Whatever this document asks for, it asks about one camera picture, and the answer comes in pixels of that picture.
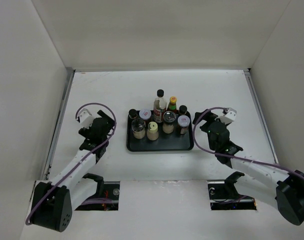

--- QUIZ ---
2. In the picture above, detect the silver-lid white powder jar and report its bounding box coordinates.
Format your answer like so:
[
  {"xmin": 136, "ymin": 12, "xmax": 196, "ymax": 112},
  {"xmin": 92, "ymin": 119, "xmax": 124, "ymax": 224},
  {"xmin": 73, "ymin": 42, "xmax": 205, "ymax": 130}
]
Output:
[{"xmin": 162, "ymin": 111, "xmax": 177, "ymax": 134}]

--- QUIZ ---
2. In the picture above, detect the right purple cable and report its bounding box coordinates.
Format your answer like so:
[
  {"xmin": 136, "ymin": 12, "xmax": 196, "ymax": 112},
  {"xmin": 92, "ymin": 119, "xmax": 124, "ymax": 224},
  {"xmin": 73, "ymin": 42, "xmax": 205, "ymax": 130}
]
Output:
[{"xmin": 192, "ymin": 106, "xmax": 304, "ymax": 204}]

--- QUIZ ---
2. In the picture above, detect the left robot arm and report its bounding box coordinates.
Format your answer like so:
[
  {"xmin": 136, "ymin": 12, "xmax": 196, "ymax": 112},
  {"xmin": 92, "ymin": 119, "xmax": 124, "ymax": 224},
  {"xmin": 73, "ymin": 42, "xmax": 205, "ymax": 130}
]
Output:
[{"xmin": 25, "ymin": 108, "xmax": 117, "ymax": 232}]

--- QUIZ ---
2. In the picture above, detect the small black-cap spice bottle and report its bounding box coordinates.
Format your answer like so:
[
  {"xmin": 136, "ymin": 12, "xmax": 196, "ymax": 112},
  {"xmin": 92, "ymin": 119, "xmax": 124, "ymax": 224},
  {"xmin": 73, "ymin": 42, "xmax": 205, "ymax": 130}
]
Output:
[{"xmin": 178, "ymin": 105, "xmax": 187, "ymax": 116}]

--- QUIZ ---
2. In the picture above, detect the red-label lid spice jar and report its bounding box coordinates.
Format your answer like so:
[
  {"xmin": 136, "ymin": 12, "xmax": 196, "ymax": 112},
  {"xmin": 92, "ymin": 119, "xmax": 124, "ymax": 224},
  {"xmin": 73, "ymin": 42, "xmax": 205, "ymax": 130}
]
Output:
[{"xmin": 177, "ymin": 115, "xmax": 191, "ymax": 135}]

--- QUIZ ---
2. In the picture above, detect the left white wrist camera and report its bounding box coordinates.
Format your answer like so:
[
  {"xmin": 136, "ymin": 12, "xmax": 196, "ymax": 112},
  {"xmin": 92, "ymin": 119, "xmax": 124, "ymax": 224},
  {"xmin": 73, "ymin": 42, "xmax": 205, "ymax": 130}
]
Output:
[{"xmin": 76, "ymin": 108, "xmax": 95, "ymax": 129}]

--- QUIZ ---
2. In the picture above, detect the yellow-cap white powder jar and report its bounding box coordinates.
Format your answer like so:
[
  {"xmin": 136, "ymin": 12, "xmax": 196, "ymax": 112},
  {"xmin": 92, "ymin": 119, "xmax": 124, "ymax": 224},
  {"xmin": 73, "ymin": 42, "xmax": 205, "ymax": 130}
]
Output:
[{"xmin": 147, "ymin": 121, "xmax": 159, "ymax": 141}]

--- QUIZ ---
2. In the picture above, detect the tall black-cap sauce bottle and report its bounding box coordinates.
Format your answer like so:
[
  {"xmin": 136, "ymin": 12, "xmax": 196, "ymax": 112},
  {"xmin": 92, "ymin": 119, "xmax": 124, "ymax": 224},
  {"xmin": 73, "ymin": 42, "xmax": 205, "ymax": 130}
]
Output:
[{"xmin": 153, "ymin": 89, "xmax": 167, "ymax": 123}]

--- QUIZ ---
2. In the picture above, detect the red-label lid brown jar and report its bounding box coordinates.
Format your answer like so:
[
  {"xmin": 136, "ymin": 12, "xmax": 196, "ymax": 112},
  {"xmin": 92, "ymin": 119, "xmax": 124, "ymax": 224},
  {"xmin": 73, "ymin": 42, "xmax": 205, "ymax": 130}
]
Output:
[{"xmin": 139, "ymin": 109, "xmax": 152, "ymax": 126}]

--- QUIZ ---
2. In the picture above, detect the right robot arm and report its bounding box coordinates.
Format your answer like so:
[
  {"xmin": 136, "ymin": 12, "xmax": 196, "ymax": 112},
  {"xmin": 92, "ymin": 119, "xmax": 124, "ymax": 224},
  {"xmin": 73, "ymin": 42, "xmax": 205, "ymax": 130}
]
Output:
[{"xmin": 192, "ymin": 107, "xmax": 304, "ymax": 226}]

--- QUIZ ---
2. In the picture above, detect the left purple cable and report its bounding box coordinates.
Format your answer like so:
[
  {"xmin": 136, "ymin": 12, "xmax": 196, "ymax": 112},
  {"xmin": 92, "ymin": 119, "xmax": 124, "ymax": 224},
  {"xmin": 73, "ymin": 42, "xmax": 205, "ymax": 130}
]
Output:
[{"xmin": 25, "ymin": 102, "xmax": 118, "ymax": 226}]

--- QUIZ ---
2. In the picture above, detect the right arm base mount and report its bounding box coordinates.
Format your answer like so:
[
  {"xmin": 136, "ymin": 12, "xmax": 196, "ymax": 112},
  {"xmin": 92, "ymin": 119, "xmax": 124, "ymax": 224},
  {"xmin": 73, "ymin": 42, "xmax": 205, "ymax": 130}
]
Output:
[{"xmin": 207, "ymin": 171, "xmax": 257, "ymax": 211}]

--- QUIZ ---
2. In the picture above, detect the small dark pepper bottle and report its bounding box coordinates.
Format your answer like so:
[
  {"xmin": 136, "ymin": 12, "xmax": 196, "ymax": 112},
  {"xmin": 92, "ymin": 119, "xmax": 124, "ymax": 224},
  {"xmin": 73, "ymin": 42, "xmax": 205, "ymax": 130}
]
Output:
[{"xmin": 128, "ymin": 108, "xmax": 138, "ymax": 120}]

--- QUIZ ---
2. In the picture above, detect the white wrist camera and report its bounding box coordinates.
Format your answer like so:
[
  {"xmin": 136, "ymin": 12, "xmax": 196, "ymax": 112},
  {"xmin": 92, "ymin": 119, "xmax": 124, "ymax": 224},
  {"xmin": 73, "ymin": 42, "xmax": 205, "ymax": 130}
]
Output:
[
  {"xmin": 215, "ymin": 107, "xmax": 237, "ymax": 126},
  {"xmin": 76, "ymin": 108, "xmax": 95, "ymax": 129}
]

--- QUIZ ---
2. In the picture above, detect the yellow-cap red sauce bottle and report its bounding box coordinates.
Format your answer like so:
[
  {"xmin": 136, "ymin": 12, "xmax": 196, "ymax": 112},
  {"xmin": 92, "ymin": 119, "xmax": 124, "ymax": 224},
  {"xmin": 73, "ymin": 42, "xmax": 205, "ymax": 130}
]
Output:
[{"xmin": 167, "ymin": 96, "xmax": 178, "ymax": 114}]

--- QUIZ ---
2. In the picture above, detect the black-cap shaker jar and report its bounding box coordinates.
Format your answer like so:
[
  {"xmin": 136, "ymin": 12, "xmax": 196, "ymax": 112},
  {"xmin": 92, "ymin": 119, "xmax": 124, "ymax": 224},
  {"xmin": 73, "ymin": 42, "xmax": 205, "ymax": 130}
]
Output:
[{"xmin": 131, "ymin": 118, "xmax": 146, "ymax": 140}]

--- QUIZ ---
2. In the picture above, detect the black plastic tray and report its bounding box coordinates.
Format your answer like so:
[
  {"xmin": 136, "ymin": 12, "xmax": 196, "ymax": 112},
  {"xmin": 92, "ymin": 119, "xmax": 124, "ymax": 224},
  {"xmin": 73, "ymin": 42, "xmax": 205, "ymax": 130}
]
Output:
[{"xmin": 126, "ymin": 112, "xmax": 194, "ymax": 152}]

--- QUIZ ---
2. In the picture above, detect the purple cable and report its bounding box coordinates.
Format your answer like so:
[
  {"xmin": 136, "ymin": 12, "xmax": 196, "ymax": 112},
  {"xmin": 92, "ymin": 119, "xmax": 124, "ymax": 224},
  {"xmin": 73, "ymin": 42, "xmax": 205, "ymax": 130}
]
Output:
[
  {"xmin": 192, "ymin": 106, "xmax": 304, "ymax": 204},
  {"xmin": 25, "ymin": 102, "xmax": 118, "ymax": 226}
]

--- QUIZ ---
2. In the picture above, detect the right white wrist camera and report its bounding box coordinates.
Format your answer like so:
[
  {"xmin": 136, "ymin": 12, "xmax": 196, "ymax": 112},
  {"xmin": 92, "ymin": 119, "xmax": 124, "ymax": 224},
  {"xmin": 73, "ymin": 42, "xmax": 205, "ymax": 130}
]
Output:
[{"xmin": 215, "ymin": 107, "xmax": 237, "ymax": 126}]

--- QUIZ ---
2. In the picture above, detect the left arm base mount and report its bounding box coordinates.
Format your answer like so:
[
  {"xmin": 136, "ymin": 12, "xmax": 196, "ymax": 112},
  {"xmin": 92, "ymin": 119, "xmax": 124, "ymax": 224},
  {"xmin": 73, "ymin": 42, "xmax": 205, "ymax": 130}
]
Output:
[{"xmin": 75, "ymin": 173, "xmax": 121, "ymax": 211}]

